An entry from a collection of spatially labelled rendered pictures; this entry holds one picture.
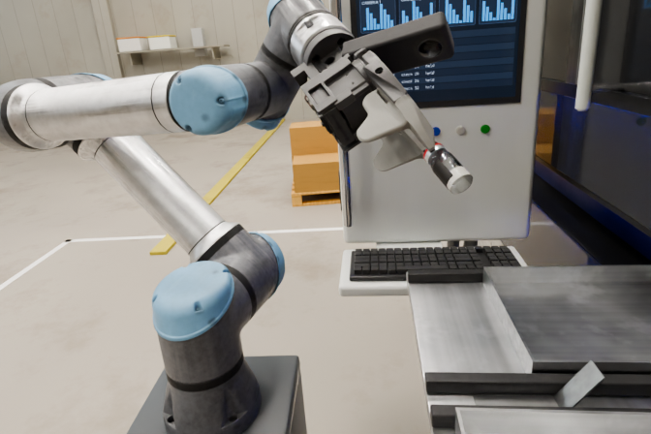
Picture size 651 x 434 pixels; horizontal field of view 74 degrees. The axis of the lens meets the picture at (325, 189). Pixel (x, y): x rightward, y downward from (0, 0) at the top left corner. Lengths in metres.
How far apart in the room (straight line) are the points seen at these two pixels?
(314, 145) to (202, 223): 3.41
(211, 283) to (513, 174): 0.83
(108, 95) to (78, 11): 9.89
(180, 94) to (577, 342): 0.65
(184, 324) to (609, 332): 0.63
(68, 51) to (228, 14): 3.43
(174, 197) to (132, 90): 0.25
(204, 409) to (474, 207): 0.82
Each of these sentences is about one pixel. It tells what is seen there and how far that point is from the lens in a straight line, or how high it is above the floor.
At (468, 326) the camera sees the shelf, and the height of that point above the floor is 0.88.
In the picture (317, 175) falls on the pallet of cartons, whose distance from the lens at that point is 3.84.
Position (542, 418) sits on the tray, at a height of 0.91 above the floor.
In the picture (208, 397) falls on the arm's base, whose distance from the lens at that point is 0.71.
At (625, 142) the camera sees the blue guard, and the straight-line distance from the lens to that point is 0.97.
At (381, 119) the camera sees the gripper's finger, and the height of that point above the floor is 1.26.
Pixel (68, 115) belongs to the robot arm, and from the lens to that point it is 0.66.
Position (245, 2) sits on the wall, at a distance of 9.26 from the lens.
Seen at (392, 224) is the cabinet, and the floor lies 0.86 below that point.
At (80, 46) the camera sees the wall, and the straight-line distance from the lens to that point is 10.52.
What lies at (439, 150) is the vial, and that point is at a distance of 0.39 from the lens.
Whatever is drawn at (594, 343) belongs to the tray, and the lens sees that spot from 0.79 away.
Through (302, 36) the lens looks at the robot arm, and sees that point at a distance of 0.54.
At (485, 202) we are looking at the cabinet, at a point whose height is 0.91.
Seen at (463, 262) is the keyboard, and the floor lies 0.83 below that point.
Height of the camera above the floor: 1.32
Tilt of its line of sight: 18 degrees down
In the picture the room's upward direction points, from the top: 4 degrees counter-clockwise
